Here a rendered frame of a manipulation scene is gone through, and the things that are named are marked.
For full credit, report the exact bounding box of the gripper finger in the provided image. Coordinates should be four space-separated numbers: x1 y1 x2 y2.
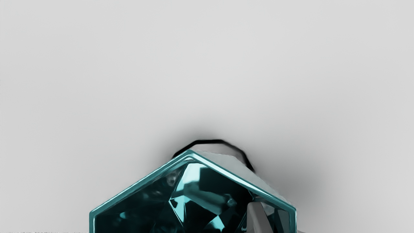
246 202 274 233

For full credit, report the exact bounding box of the teal faceted mug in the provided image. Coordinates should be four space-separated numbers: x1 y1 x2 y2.
89 149 297 233

